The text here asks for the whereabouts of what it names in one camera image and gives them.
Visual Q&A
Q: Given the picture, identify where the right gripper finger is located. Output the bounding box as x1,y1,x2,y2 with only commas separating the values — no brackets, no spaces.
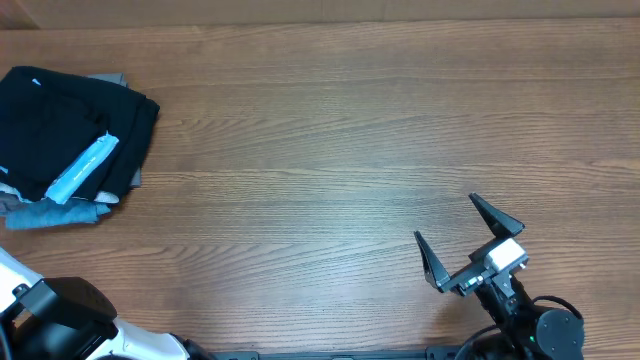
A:
469,192,525,238
414,231,450,293

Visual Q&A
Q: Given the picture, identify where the folded white grey garment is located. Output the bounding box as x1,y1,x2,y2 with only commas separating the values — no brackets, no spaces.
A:
1,183,111,217

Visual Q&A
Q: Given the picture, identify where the folded light blue printed shirt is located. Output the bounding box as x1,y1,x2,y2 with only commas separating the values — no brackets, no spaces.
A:
0,131,121,206

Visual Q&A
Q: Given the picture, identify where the folded black shirt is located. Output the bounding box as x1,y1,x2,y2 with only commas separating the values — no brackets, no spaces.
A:
65,76,159,200

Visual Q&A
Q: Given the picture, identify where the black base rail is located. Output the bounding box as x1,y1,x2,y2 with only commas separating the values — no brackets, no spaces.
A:
209,345,462,360

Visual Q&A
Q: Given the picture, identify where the black t-shirt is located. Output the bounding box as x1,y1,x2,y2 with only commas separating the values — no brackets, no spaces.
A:
0,66,114,203

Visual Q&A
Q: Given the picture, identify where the folded blue heather shirt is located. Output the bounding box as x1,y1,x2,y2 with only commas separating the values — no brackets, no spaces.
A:
5,199,111,230

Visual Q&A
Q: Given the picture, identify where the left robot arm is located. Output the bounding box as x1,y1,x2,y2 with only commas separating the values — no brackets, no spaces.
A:
1,250,213,360

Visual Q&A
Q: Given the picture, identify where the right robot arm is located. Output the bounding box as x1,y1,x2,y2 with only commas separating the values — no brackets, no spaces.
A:
414,193,585,360

